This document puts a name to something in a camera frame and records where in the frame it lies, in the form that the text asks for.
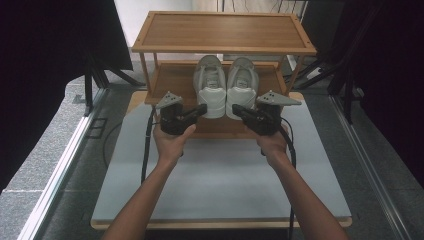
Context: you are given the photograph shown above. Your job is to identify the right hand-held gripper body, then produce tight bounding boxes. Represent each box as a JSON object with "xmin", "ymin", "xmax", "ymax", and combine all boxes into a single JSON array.
[{"xmin": 254, "ymin": 89, "xmax": 303, "ymax": 137}]

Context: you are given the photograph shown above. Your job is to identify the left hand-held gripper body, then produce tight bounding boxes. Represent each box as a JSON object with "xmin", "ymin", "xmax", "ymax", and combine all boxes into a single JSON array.
[{"xmin": 154, "ymin": 91, "xmax": 196, "ymax": 136}]

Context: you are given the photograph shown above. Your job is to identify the white sneaker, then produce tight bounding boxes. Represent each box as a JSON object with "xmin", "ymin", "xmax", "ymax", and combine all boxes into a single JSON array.
[
  {"xmin": 225, "ymin": 56, "xmax": 260, "ymax": 121},
  {"xmin": 192, "ymin": 54, "xmax": 228, "ymax": 120}
]

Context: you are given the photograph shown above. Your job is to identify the wooden shoe rack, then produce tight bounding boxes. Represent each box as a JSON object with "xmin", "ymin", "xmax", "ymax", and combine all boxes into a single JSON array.
[{"xmin": 130, "ymin": 10, "xmax": 318, "ymax": 140}]

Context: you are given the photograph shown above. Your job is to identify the person's left hand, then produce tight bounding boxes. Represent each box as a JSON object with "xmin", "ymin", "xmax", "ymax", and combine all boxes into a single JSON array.
[{"xmin": 152, "ymin": 124, "xmax": 198, "ymax": 164}]

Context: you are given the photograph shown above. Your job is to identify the person's right hand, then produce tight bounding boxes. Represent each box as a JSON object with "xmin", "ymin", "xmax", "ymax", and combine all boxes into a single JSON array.
[{"xmin": 255, "ymin": 127, "xmax": 291, "ymax": 165}]

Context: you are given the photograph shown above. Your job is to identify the black metal stand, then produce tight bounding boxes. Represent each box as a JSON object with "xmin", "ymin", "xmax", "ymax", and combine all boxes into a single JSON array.
[
  {"xmin": 83, "ymin": 53, "xmax": 148, "ymax": 118},
  {"xmin": 293, "ymin": 46, "xmax": 359, "ymax": 125}
]

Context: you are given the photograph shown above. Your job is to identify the dark curtain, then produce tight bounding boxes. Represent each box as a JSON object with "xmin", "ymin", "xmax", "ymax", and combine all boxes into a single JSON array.
[
  {"xmin": 0, "ymin": 0, "xmax": 134, "ymax": 195},
  {"xmin": 343, "ymin": 0, "xmax": 424, "ymax": 189}
]

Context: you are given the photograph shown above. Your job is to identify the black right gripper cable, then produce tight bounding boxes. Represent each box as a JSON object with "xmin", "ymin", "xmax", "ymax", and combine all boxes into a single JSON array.
[{"xmin": 259, "ymin": 116, "xmax": 298, "ymax": 240}]

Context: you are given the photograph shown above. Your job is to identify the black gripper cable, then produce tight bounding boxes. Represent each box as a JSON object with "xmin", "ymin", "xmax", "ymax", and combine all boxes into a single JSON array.
[
  {"xmin": 140, "ymin": 105, "xmax": 158, "ymax": 185},
  {"xmin": 259, "ymin": 116, "xmax": 298, "ymax": 240}
]

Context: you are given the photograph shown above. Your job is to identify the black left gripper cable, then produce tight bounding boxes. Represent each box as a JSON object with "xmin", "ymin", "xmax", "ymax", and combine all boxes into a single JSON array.
[{"xmin": 140, "ymin": 105, "xmax": 158, "ymax": 185}]

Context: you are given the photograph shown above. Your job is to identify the thin black floor cable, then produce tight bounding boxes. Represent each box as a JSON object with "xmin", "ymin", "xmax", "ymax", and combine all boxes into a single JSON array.
[{"xmin": 102, "ymin": 121, "xmax": 124, "ymax": 169}]

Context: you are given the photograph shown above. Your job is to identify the aluminium floor rail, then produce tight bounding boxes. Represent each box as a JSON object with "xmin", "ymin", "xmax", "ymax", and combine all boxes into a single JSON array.
[
  {"xmin": 16, "ymin": 88, "xmax": 112, "ymax": 240},
  {"xmin": 328, "ymin": 94, "xmax": 415, "ymax": 240}
]

